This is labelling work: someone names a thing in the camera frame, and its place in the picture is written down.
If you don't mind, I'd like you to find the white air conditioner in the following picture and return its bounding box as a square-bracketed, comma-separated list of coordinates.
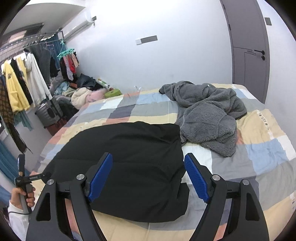
[62, 16, 97, 40]

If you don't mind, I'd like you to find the grey wall switch panel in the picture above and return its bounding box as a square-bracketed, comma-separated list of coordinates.
[135, 35, 158, 45]

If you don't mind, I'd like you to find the white sleeve left forearm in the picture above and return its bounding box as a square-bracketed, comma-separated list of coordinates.
[8, 201, 29, 240]

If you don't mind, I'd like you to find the patchwork bed quilt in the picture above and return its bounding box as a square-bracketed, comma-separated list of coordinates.
[34, 84, 295, 240]

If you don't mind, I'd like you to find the teal clip hanger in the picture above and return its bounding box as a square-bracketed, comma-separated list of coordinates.
[57, 40, 75, 60]

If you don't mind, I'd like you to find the yellow hanging robe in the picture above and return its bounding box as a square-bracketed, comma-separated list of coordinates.
[3, 61, 32, 113]

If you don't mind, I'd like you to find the cream fluffy garment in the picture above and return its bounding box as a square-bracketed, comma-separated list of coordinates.
[71, 87, 92, 109]

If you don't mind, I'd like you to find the dark grey door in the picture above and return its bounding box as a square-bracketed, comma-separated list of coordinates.
[220, 0, 270, 103]

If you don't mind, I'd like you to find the person left hand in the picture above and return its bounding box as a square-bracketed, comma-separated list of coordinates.
[10, 186, 37, 210]

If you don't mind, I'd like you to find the grey fleece jacket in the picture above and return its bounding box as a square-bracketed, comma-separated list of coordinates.
[159, 81, 247, 157]

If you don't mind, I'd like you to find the black padded coat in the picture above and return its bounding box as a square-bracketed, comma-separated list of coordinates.
[45, 121, 189, 223]

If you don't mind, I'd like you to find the green box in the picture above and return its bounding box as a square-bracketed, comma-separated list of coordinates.
[104, 89, 122, 98]

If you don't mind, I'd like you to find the pink fluffy garment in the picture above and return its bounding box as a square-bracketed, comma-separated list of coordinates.
[86, 88, 106, 103]

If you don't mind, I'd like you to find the dark clothes pile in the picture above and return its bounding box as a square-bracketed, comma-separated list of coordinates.
[76, 74, 103, 91]

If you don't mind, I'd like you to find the silver suitcase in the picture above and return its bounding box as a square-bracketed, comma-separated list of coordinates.
[35, 97, 63, 128]

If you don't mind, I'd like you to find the small wall switch by door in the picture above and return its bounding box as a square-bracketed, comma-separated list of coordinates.
[264, 17, 272, 26]

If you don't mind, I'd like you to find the brown plaid hanging garment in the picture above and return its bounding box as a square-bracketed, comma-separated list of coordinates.
[1, 75, 29, 154]

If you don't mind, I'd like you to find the metal clothes rack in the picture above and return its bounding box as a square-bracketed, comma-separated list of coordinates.
[1, 31, 64, 63]

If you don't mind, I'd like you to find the black hanging garment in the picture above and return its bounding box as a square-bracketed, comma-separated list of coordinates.
[27, 45, 58, 86]

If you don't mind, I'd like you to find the black door handle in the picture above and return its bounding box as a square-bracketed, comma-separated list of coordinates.
[253, 49, 266, 61]

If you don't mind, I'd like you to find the teal hanging scarf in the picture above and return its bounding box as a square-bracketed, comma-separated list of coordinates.
[14, 110, 34, 131]

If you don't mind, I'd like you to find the white hanging garment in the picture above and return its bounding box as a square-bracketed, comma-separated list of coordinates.
[25, 53, 52, 106]

